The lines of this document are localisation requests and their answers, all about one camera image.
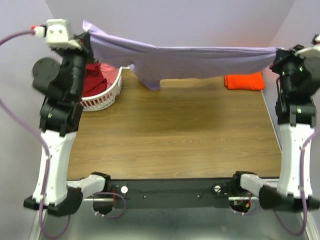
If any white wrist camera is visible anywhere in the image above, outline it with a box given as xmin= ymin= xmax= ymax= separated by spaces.
xmin=31 ymin=19 xmax=81 ymax=50
xmin=294 ymin=34 xmax=320 ymax=59

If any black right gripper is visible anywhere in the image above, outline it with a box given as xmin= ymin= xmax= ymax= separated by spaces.
xmin=270 ymin=44 xmax=318 ymax=96

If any pink t shirt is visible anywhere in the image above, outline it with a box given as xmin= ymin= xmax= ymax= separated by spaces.
xmin=100 ymin=63 xmax=119 ymax=90

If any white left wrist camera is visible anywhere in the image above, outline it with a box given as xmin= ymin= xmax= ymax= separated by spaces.
xmin=31 ymin=19 xmax=81 ymax=50

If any lavender t shirt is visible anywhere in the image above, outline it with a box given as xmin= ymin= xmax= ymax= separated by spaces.
xmin=82 ymin=20 xmax=278 ymax=91

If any white plastic laundry basket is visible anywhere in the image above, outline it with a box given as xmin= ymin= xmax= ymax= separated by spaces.
xmin=79 ymin=67 xmax=123 ymax=112

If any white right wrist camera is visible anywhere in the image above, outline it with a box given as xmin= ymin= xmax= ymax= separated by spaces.
xmin=294 ymin=34 xmax=320 ymax=59

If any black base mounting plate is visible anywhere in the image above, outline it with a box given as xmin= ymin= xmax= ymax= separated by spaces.
xmin=108 ymin=177 xmax=248 ymax=209

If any folded orange t shirt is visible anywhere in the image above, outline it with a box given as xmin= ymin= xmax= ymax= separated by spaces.
xmin=224 ymin=72 xmax=265 ymax=91

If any dark red t shirt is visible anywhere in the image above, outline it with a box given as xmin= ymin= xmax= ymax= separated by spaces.
xmin=82 ymin=63 xmax=108 ymax=98

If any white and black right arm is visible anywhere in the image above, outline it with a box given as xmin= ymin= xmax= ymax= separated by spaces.
xmin=230 ymin=43 xmax=320 ymax=212

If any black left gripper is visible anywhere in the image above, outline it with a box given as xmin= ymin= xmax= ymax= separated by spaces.
xmin=53 ymin=30 xmax=99 ymax=99

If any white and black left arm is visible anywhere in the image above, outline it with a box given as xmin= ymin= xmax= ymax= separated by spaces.
xmin=23 ymin=34 xmax=111 ymax=217

